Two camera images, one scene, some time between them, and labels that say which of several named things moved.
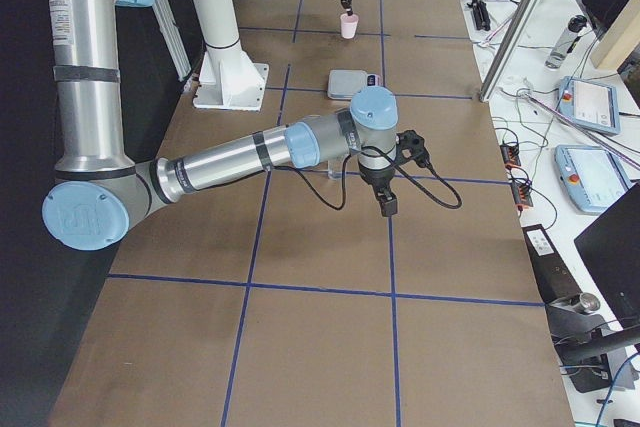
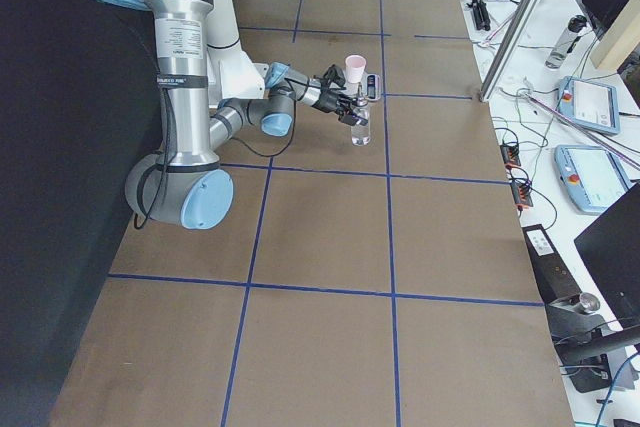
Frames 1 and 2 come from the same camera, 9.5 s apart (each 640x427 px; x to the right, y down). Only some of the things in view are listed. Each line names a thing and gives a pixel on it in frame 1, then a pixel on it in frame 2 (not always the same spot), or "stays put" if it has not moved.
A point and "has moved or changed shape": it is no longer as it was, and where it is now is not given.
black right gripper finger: x=391 y=207 to x=355 y=101
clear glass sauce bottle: x=335 y=170 has moved or changed shape
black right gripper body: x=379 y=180 to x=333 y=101
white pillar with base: x=227 y=77 stays put
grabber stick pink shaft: x=584 y=128 stays put
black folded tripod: x=481 y=14 stays put
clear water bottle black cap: x=566 y=41 stays put
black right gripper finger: x=383 y=200 to x=351 y=120
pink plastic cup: x=349 y=24 to x=355 y=65
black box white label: x=553 y=280 stays put
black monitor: x=610 y=248 stays put
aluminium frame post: x=523 y=24 stays put
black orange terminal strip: x=520 y=189 stays put
